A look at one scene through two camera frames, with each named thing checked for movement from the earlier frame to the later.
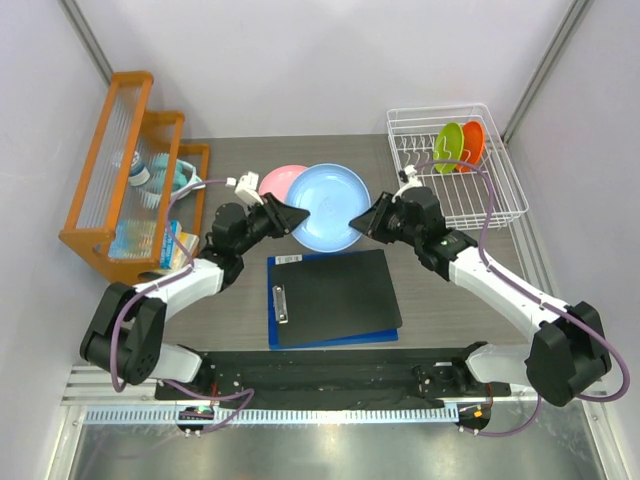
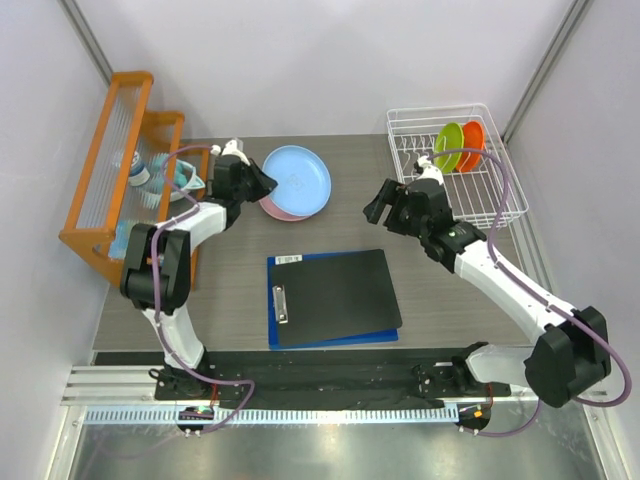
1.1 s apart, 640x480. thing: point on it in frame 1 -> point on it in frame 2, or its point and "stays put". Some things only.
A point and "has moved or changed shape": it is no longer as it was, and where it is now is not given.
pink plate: [278, 180] has moved or changed shape
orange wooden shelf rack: [135, 175] stays put
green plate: [448, 146] stays put
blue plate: [334, 194] -> [303, 179]
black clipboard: [322, 297] stays put
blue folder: [354, 338] stays put
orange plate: [473, 144] stays put
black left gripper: [287, 218] -> [264, 184]
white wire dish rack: [457, 153] stays put
